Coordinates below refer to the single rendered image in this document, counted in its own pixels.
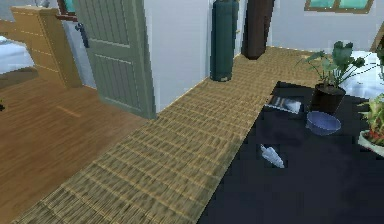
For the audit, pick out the black dining table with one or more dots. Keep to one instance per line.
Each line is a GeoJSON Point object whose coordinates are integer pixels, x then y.
{"type": "Point", "coordinates": [300, 180]}

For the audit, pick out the dark teal cylinder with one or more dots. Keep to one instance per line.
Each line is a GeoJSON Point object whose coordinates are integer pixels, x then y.
{"type": "Point", "coordinates": [223, 40]}

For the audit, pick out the black and white book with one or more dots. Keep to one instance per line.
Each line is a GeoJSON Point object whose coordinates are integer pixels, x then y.
{"type": "Point", "coordinates": [286, 104]}

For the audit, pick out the grey-green room door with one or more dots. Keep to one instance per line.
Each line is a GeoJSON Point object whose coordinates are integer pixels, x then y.
{"type": "Point", "coordinates": [115, 53]}

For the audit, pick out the dark brown cylinder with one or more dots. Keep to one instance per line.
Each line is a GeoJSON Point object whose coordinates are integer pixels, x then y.
{"type": "Point", "coordinates": [256, 28]}

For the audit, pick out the blue bowl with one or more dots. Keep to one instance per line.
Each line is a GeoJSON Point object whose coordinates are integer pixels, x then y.
{"type": "Point", "coordinates": [322, 123]}

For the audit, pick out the green house plant black pot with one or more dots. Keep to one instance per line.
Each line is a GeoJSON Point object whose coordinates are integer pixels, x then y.
{"type": "Point", "coordinates": [328, 96]}

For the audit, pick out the dark red framed window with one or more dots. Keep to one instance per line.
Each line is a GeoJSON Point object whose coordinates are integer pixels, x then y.
{"type": "Point", "coordinates": [66, 10]}

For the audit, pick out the tan wooden chest of drawers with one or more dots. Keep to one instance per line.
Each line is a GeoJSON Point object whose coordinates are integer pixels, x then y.
{"type": "Point", "coordinates": [43, 46]}

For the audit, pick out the wooden framed window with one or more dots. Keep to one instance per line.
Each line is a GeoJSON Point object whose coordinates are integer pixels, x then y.
{"type": "Point", "coordinates": [338, 5]}

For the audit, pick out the leafy plant pale green pot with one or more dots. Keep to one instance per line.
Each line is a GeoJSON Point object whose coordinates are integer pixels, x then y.
{"type": "Point", "coordinates": [375, 133]}

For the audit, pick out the white bed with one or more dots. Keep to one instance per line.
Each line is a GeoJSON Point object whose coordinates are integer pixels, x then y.
{"type": "Point", "coordinates": [11, 55]}

